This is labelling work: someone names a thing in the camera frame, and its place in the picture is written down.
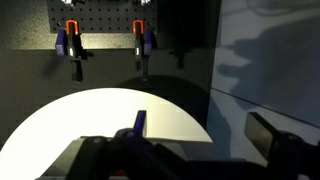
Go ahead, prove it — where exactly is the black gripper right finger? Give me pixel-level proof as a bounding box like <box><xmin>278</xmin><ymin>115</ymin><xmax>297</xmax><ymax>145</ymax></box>
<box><xmin>244</xmin><ymin>111</ymin><xmax>280</xmax><ymax>165</ymax></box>

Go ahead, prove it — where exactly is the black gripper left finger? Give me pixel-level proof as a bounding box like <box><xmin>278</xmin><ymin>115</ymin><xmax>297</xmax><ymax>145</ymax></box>
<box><xmin>132</xmin><ymin>109</ymin><xmax>148</xmax><ymax>138</ymax></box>

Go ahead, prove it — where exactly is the orange blue black bar clamp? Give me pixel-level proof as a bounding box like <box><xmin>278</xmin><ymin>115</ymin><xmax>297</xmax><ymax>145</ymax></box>
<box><xmin>131</xmin><ymin>19</ymin><xmax>158</xmax><ymax>82</ymax></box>
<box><xmin>54</xmin><ymin>19</ymin><xmax>95</xmax><ymax>83</ymax></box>

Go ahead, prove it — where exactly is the grey toy oven stove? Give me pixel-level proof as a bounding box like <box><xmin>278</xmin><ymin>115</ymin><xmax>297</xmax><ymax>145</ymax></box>
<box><xmin>34</xmin><ymin>135</ymin><xmax>214</xmax><ymax>180</ymax></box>

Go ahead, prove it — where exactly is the black pegboard panel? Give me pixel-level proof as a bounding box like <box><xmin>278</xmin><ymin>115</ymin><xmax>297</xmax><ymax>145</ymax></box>
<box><xmin>46</xmin><ymin>0</ymin><xmax>160</xmax><ymax>34</ymax></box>

